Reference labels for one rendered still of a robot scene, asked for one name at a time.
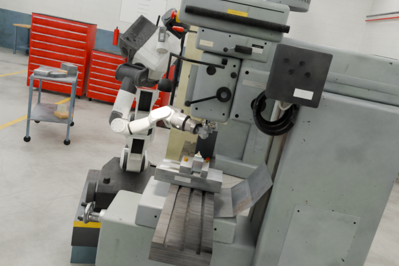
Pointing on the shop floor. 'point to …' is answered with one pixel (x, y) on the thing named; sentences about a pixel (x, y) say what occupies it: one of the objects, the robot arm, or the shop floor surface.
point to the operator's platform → (89, 238)
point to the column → (326, 183)
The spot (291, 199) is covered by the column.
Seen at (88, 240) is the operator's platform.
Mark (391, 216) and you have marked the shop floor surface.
